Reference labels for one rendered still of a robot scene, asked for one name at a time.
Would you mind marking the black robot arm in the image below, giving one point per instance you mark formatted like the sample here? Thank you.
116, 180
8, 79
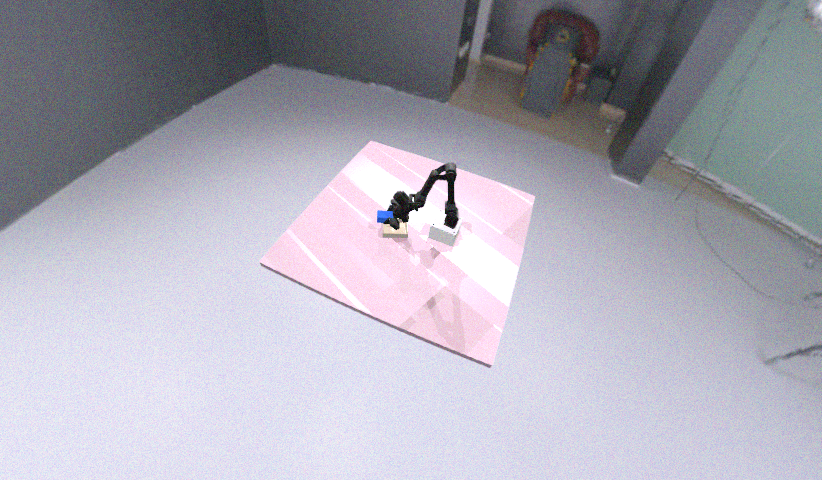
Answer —
451, 209

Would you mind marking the blue square cup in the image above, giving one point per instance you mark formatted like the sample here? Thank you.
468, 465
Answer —
383, 215

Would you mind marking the beige shallow tray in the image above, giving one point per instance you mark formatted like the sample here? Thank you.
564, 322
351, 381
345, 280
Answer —
390, 232

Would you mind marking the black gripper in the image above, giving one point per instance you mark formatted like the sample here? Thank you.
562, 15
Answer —
397, 213

